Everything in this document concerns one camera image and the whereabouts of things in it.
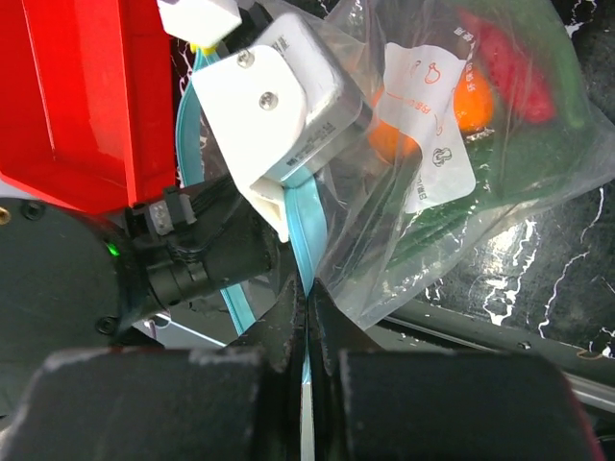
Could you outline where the green fake vegetable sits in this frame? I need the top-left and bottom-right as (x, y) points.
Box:
(388, 1), (594, 268)

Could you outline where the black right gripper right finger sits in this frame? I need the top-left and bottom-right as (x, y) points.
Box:
(307, 280), (604, 460)

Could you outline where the orange fake fruit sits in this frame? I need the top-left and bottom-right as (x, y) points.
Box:
(368, 64), (494, 163)

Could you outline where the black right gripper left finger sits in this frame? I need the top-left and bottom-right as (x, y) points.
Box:
(1, 276), (307, 460)

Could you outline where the red fake pepper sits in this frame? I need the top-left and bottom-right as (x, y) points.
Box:
(457, 8), (556, 124)

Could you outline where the clear zip top bag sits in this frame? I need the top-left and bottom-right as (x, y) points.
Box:
(176, 1), (614, 330)

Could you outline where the red plastic bin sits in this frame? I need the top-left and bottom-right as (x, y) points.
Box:
(1, 0), (176, 214)

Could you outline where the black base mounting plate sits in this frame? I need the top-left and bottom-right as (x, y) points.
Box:
(383, 301), (614, 412)

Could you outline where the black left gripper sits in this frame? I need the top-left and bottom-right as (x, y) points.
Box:
(1, 177), (281, 416)

